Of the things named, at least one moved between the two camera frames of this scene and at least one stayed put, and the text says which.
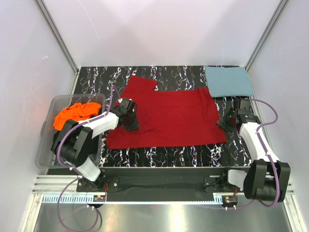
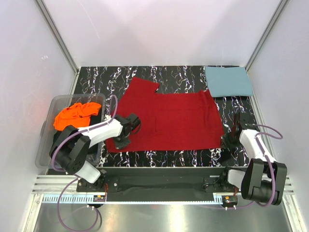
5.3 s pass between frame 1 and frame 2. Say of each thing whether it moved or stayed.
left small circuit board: stayed
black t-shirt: stayed
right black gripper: moved
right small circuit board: stayed
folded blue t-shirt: stayed
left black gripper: moved
